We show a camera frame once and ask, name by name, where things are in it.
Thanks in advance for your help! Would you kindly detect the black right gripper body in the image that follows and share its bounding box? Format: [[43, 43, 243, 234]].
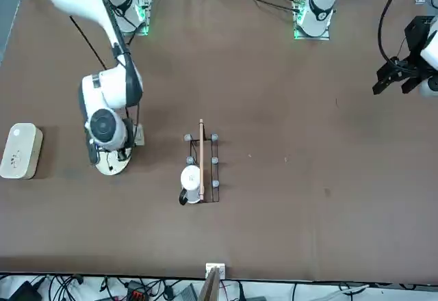
[[122, 118, 135, 148]]

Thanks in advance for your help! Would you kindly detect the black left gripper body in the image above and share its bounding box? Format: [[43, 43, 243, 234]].
[[396, 16, 435, 76]]

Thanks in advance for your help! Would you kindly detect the white round plate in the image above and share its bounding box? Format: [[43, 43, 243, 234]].
[[94, 148, 133, 176]]

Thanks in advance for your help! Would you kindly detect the cream lunch box with print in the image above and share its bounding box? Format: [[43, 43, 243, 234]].
[[0, 122, 44, 180]]

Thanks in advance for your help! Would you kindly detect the red black device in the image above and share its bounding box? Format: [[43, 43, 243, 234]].
[[126, 282, 151, 301]]

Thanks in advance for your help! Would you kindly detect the black power adapter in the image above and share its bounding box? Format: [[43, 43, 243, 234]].
[[6, 280, 44, 301]]

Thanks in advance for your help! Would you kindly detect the wooden board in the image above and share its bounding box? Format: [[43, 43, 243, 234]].
[[200, 267, 222, 301]]

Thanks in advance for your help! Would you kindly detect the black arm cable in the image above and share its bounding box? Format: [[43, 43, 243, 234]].
[[377, 0, 411, 68]]

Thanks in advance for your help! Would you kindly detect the white mug black handle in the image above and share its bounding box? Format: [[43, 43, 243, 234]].
[[178, 165, 203, 206]]

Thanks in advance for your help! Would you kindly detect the black wire cup rack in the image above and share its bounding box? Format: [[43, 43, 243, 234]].
[[183, 118, 222, 203]]

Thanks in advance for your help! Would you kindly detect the white wall socket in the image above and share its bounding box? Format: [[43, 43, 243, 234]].
[[205, 263, 227, 279]]

